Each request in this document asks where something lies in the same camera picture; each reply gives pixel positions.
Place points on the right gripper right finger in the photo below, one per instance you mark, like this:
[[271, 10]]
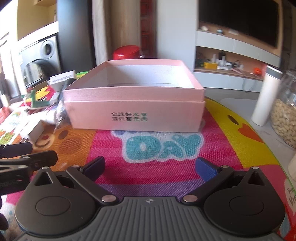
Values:
[[214, 178]]

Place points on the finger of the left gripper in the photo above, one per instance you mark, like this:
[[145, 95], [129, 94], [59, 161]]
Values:
[[15, 150], [34, 161]]

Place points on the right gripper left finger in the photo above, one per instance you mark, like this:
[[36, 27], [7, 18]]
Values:
[[84, 178]]

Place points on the small white box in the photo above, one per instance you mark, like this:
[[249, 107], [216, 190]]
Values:
[[32, 130]]

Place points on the colourful cartoon play mat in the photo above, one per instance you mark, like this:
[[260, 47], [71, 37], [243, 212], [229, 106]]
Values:
[[163, 164]]

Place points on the white carton box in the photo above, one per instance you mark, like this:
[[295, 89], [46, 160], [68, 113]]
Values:
[[56, 82]]

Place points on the glass jar of nuts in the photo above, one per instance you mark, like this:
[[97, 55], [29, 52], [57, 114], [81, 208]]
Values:
[[283, 113]]

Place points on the washing machine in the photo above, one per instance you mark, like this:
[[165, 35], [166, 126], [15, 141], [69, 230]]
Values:
[[40, 60]]

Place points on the pink cardboard box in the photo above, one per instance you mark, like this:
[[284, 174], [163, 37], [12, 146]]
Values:
[[152, 95]]

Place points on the yellow toy on shelf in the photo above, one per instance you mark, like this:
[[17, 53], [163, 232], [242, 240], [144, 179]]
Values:
[[210, 65]]

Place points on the white thermos bottle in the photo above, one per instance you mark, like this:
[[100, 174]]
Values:
[[268, 93]]

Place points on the red pedal bin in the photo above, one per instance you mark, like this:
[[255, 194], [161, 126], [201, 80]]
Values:
[[126, 52]]

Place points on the black television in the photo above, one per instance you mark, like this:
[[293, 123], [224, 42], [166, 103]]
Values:
[[259, 19]]

